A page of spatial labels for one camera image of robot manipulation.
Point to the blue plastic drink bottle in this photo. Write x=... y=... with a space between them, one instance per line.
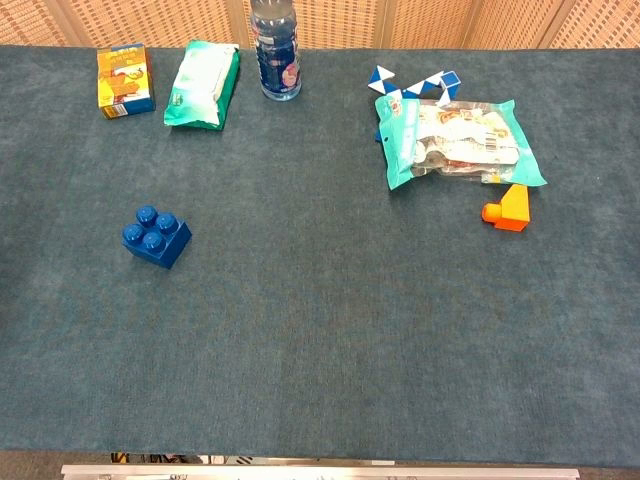
x=277 y=60

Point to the aluminium profile rail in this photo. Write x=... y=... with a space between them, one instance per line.
x=300 y=472

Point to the woven wooden folding screen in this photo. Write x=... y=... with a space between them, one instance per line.
x=150 y=20

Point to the teal clear snack bag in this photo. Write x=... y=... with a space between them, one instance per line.
x=450 y=140

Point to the teal felt table cloth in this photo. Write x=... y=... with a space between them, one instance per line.
x=320 y=350

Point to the blue white snake puzzle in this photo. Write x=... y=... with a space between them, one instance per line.
x=382 y=80

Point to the orange toy block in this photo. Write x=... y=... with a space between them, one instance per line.
x=515 y=207

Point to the blue four-stud building block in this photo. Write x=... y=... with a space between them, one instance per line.
x=160 y=250

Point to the orange yellow drink carton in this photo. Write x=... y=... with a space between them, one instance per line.
x=122 y=80

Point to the green wet wipes pack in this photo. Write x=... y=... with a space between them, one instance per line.
x=200 y=85

